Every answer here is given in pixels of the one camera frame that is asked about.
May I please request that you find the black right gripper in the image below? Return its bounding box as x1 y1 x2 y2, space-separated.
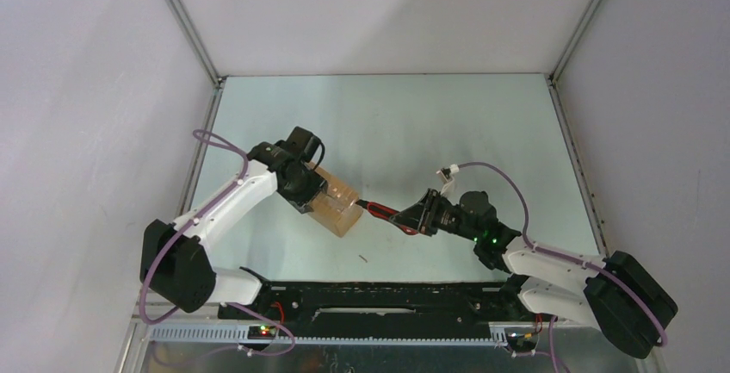
390 188 480 242

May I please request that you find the red black utility knife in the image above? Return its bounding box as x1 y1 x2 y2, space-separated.
356 199 418 236

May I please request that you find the brown cardboard express box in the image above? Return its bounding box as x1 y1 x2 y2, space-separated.
306 166 363 238

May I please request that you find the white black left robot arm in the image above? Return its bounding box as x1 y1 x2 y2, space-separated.
139 127 328 319

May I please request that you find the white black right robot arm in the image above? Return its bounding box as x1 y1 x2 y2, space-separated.
387 190 678 358

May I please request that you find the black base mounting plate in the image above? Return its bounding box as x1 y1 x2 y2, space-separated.
217 280 549 340

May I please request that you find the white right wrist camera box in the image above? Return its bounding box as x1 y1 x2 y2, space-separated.
436 164 460 197

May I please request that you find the aluminium frame rail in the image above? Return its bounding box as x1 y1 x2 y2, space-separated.
114 284 663 373

